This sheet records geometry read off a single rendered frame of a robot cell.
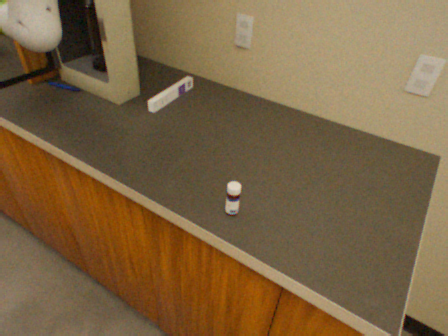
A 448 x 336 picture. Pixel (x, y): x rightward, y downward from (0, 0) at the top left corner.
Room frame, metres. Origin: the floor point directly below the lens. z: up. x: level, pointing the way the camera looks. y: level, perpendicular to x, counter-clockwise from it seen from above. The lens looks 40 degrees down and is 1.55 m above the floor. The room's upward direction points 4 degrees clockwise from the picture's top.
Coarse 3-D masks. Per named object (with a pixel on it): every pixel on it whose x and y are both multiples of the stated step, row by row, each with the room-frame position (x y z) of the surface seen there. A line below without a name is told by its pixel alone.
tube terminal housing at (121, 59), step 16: (96, 0) 1.08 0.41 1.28; (112, 0) 1.11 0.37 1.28; (128, 0) 1.17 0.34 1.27; (112, 16) 1.10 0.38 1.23; (128, 16) 1.16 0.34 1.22; (112, 32) 1.09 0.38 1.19; (128, 32) 1.15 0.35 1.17; (112, 48) 1.08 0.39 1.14; (128, 48) 1.14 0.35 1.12; (112, 64) 1.07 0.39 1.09; (128, 64) 1.13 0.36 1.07; (64, 80) 1.23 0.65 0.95; (80, 80) 1.17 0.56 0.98; (96, 80) 1.12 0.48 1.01; (112, 80) 1.08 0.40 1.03; (128, 80) 1.13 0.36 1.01; (112, 96) 1.09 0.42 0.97; (128, 96) 1.12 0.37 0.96
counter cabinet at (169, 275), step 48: (0, 144) 1.05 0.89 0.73; (0, 192) 1.19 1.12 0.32; (48, 192) 0.93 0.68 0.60; (96, 192) 0.76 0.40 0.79; (48, 240) 1.03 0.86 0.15; (96, 240) 0.81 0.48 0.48; (144, 240) 0.66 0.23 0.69; (192, 240) 0.56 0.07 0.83; (144, 288) 0.68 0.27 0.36; (192, 288) 0.56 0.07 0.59; (240, 288) 0.48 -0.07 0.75
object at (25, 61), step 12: (0, 36) 1.08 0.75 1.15; (0, 48) 1.07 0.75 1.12; (12, 48) 1.10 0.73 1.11; (24, 48) 1.14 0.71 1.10; (0, 60) 1.06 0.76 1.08; (12, 60) 1.09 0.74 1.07; (24, 60) 1.12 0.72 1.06; (36, 60) 1.16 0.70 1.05; (0, 72) 1.05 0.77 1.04; (12, 72) 1.08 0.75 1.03; (24, 72) 1.11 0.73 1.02
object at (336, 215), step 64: (64, 128) 0.90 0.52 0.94; (128, 128) 0.92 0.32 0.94; (192, 128) 0.95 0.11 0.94; (256, 128) 0.98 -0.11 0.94; (320, 128) 1.01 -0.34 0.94; (128, 192) 0.64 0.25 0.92; (192, 192) 0.64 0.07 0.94; (256, 192) 0.65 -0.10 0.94; (320, 192) 0.67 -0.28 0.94; (384, 192) 0.69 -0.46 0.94; (256, 256) 0.45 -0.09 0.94; (320, 256) 0.46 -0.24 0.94; (384, 256) 0.47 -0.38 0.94; (384, 320) 0.32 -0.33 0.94
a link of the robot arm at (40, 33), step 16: (16, 0) 0.77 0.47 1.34; (32, 0) 0.78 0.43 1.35; (48, 0) 0.80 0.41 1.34; (0, 16) 0.81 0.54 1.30; (16, 16) 0.77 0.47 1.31; (32, 16) 0.77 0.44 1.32; (48, 16) 0.79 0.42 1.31; (16, 32) 0.76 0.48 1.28; (32, 32) 0.76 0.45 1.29; (48, 32) 0.78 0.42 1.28; (32, 48) 0.77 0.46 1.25; (48, 48) 0.78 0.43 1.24
